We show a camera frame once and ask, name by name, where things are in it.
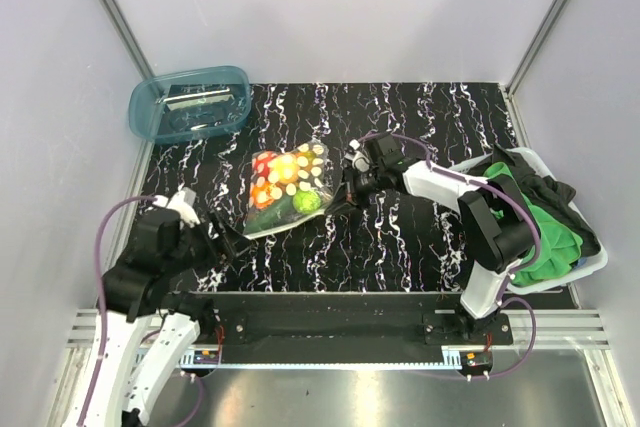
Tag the white laundry basket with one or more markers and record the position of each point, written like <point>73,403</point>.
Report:
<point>583,268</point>

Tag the clear polka dot zip bag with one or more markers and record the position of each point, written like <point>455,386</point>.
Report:
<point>317,153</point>

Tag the green fake lime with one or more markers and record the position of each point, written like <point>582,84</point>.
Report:
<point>307,202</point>

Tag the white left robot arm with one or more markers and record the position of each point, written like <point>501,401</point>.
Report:
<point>143,328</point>

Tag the red fake apple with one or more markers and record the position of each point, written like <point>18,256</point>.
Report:
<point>260,165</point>

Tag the black cloth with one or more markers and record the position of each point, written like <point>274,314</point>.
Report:
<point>549,195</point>

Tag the dark green fake cucumber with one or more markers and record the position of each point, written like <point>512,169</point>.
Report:
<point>279,213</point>

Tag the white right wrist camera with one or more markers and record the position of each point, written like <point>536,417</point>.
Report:
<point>355,157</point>

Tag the orange fake fruit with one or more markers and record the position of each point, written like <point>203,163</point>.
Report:
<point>262,196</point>

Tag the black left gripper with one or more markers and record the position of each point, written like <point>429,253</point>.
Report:
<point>223,247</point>

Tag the yellow fake fruit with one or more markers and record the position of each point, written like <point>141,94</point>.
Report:
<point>288,168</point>

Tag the green cloth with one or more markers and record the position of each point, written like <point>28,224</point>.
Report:
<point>559,247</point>

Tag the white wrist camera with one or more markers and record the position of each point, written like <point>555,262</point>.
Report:
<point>355,157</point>
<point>181,202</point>

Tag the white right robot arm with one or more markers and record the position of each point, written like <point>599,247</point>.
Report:
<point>501,233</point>

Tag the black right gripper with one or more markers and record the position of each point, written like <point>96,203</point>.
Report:
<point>347,194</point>

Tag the blue transparent plastic container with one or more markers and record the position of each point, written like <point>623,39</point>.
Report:
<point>190,105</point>

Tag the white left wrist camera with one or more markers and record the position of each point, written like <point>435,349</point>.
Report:
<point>181,202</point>

